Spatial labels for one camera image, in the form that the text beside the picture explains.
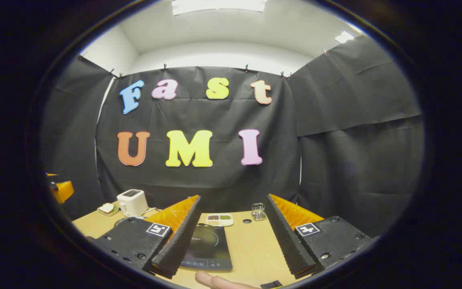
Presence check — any black induction cooktop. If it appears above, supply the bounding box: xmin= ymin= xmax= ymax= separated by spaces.
xmin=180 ymin=224 xmax=233 ymax=271

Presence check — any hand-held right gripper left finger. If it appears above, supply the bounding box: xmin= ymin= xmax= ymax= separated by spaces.
xmin=93 ymin=195 xmax=202 ymax=279

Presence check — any small ceiling light panel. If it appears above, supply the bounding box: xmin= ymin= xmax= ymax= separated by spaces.
xmin=334 ymin=31 xmax=355 ymax=44

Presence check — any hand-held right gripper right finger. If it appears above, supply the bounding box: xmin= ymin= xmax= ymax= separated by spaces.
xmin=265 ymin=193 xmax=372 ymax=280

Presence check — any white toaster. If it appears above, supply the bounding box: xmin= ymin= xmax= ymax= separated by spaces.
xmin=117 ymin=189 xmax=149 ymax=217

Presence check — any pale green sandwich tray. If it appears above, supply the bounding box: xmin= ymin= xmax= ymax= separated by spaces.
xmin=97 ymin=203 xmax=120 ymax=217

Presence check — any large ceiling light panel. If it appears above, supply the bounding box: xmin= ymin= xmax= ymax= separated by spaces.
xmin=171 ymin=0 xmax=267 ymax=16

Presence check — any metal wire basket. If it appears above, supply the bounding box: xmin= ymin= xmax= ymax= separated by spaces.
xmin=251 ymin=203 xmax=266 ymax=221

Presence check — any divided dish of beans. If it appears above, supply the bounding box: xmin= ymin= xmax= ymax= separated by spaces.
xmin=206 ymin=214 xmax=234 ymax=227

